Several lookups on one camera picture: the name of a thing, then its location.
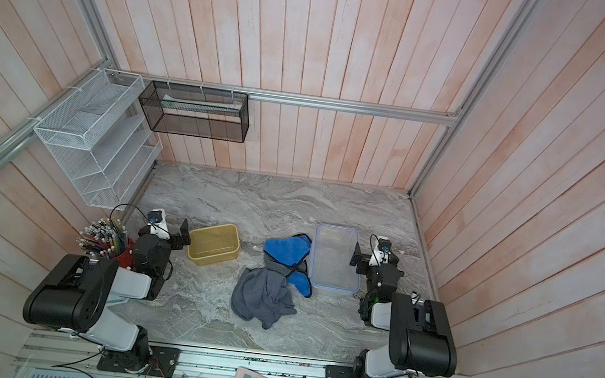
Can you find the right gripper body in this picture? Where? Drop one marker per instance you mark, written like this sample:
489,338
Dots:
360,259

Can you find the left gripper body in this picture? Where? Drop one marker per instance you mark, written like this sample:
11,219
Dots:
179,235

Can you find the clear lunch box blue rim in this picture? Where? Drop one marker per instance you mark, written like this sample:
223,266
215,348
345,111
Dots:
329,268

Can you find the grey cloth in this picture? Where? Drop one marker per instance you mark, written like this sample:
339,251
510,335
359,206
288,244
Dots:
262,294

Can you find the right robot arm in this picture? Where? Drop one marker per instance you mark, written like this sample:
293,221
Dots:
420,340

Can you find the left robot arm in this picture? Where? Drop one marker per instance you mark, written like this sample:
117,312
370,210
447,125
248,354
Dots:
77,295

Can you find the yellow lunch box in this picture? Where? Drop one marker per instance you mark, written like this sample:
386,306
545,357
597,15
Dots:
211,245

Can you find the red pencil cup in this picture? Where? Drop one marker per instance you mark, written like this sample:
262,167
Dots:
107,239

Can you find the blue cloth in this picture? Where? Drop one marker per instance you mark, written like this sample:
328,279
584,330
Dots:
288,257

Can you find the black mesh basket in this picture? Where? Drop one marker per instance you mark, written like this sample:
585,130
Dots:
186,110

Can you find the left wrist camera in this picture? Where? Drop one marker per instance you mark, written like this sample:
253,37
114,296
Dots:
157,224

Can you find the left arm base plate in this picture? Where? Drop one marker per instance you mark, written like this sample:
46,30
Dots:
151,359

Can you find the white wire mesh shelf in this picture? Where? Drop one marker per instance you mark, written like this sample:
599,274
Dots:
103,146

